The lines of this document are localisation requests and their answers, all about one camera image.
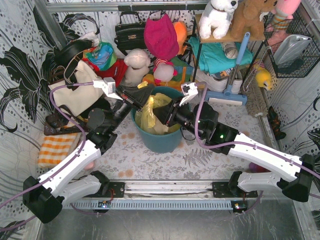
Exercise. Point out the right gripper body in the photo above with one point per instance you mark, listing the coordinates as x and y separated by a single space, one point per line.
170 116

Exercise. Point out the yellow plastic trash bag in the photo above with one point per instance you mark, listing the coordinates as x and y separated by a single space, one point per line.
149 120

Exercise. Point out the black orange patterned item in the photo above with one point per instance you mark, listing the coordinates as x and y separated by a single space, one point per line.
275 124

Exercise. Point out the teal plastic trash bin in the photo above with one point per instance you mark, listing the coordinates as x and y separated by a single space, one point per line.
160 143

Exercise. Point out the pink plush on shelf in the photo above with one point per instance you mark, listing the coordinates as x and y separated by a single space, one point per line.
283 14

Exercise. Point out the white fluffy sheep plush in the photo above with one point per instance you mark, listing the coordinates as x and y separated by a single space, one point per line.
138 62

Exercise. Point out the grey chenille duster mop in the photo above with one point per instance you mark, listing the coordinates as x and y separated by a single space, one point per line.
256 106

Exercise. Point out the yellow duck plush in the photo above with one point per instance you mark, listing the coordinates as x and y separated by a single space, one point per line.
262 76

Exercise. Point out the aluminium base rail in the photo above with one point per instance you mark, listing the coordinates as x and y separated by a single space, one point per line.
164 195

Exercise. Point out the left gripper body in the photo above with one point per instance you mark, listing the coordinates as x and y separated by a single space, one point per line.
135 100

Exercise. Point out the purple orange knitted sock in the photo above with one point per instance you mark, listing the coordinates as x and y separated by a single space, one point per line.
254 168

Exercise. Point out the teal folded cloth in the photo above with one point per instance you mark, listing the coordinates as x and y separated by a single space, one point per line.
212 58

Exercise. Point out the magenta hanging cloth bag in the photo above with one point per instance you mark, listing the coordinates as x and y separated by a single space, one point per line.
160 38

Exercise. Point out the brown teddy bear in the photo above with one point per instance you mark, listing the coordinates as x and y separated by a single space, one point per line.
249 16

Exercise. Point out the black leather handbag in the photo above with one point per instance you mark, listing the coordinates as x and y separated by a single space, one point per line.
130 36

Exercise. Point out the orange plush toy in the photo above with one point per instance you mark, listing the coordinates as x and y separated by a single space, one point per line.
181 34

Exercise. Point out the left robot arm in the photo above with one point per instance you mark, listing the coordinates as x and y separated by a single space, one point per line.
46 195

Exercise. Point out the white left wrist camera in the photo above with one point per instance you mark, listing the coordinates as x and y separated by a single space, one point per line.
108 86

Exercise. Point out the silver pouch in basket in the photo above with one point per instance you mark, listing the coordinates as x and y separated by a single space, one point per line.
291 48

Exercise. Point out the white dog plush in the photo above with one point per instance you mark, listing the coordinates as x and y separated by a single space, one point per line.
216 18

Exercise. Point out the black wire basket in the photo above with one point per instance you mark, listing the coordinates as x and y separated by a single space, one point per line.
304 64

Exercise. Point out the orange checkered cloth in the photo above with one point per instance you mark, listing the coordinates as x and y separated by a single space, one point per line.
56 148

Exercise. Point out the black metal shelf rack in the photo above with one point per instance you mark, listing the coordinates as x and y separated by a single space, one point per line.
227 38

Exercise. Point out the red cloth in basket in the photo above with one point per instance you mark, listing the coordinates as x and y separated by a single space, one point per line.
116 71

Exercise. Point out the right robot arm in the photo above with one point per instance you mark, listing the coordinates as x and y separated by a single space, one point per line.
290 174

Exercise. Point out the brown patterned bag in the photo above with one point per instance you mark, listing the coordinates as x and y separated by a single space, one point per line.
57 124

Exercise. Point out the pink white plush doll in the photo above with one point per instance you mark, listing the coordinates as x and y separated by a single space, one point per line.
163 71

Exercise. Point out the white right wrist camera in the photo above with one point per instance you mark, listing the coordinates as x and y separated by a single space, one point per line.
189 91

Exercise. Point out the white sneaker on shelf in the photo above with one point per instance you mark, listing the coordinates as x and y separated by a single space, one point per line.
218 82

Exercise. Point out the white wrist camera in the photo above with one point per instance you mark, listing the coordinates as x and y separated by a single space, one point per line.
189 91
108 86

